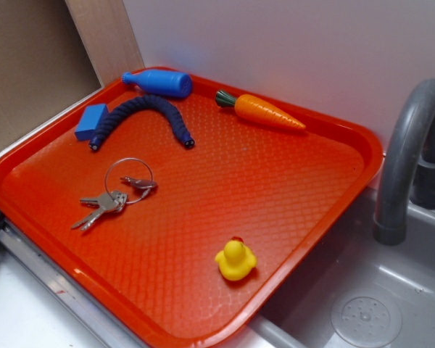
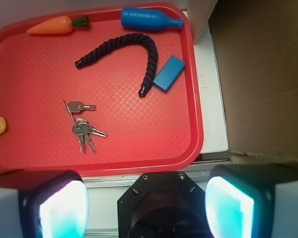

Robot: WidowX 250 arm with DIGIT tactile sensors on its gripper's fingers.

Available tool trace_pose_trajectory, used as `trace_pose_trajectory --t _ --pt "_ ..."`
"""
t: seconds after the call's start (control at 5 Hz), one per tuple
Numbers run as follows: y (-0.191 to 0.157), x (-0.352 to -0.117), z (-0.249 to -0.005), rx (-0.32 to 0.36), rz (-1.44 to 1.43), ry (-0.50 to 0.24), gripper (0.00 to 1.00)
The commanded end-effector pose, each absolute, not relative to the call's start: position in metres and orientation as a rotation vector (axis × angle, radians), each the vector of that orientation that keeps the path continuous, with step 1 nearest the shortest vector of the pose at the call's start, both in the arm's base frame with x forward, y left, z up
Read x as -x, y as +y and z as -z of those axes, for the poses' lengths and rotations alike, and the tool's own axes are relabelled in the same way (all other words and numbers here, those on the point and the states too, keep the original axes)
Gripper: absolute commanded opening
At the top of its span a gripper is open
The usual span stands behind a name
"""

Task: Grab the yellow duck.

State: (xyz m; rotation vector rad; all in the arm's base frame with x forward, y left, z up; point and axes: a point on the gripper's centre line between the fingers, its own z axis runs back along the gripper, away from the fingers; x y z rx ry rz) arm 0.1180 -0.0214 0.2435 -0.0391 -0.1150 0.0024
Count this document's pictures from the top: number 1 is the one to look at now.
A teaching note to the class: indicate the yellow rubber duck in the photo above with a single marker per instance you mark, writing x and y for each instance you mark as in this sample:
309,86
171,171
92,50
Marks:
236,260

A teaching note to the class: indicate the grey toy faucet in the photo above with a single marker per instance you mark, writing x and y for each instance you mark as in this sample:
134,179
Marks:
408,174

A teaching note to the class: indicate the orange toy carrot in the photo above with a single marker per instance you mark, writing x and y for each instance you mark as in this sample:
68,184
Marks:
257,110

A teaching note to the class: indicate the brown cardboard panel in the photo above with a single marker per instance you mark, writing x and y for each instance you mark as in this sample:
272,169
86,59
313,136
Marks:
44,67

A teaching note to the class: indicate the orange plastic tray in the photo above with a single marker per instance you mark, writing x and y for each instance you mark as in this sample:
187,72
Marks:
152,265

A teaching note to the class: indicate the silver key short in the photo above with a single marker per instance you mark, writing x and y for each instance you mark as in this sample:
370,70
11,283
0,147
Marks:
102,201

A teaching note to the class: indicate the blue rectangular block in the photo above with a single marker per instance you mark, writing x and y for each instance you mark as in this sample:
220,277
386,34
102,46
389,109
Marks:
92,116

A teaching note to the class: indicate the small key with tag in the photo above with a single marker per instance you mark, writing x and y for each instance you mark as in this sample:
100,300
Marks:
142,184

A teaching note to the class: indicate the silver key long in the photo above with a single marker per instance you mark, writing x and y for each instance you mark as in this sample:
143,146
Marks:
119,199

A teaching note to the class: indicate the blue toy bottle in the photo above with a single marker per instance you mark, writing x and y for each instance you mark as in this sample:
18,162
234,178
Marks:
161,82

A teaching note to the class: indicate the grey toy sink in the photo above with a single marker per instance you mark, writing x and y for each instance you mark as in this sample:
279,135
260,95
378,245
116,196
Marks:
351,291

